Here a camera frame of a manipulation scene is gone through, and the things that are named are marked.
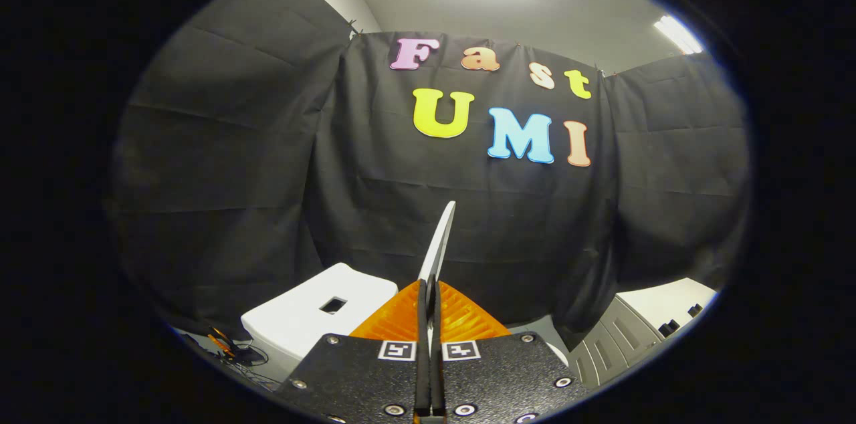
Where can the orange hand tool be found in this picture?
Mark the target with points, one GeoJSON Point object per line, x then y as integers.
{"type": "Point", "coordinates": [219, 342]}

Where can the white cabinet with grey doors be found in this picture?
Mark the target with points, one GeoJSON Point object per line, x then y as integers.
{"type": "Point", "coordinates": [622, 337]}

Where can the white toilet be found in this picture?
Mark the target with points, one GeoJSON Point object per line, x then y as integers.
{"type": "Point", "coordinates": [301, 317]}

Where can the black backdrop cloth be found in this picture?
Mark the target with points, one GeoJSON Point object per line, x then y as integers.
{"type": "Point", "coordinates": [428, 210]}

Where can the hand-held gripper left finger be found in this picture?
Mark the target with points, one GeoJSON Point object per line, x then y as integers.
{"type": "Point", "coordinates": [361, 377]}

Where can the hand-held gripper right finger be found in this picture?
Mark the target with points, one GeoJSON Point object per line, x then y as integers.
{"type": "Point", "coordinates": [501, 377]}

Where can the white toilet lid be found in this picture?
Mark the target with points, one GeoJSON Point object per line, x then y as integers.
{"type": "Point", "coordinates": [441, 243]}

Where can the small black object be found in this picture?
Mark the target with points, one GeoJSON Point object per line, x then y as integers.
{"type": "Point", "coordinates": [695, 310]}
{"type": "Point", "coordinates": [669, 328]}

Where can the small ceiling light panel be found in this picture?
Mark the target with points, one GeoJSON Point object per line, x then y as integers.
{"type": "Point", "coordinates": [679, 35]}

